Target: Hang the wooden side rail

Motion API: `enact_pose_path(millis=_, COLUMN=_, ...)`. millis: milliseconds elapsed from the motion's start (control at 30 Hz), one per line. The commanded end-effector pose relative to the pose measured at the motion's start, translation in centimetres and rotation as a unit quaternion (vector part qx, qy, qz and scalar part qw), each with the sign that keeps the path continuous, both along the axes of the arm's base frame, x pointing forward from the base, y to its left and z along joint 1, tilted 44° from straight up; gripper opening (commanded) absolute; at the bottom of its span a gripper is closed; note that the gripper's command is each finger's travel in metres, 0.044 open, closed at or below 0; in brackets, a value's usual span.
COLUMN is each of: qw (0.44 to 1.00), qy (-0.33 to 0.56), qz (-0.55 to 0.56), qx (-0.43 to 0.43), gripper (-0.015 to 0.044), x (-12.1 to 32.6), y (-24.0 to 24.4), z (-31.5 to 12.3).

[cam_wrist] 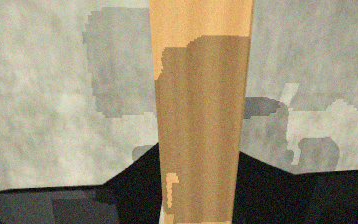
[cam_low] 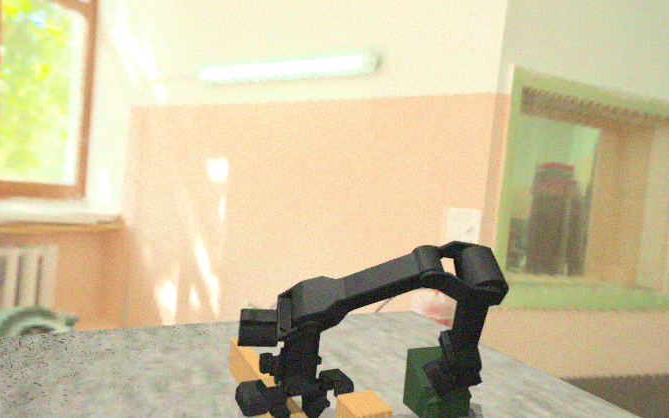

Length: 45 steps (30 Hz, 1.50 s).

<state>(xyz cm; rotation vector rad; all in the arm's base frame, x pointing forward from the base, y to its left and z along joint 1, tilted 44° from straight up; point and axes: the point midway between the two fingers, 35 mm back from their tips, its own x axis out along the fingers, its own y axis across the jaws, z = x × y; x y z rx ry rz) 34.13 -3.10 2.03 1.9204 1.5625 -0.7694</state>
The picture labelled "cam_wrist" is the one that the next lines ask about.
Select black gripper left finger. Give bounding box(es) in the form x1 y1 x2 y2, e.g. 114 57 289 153
0 142 163 224

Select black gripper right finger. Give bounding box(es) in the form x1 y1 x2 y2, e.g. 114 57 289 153
232 151 358 224

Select light brown wooden board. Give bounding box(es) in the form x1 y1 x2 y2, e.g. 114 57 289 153
149 0 255 224

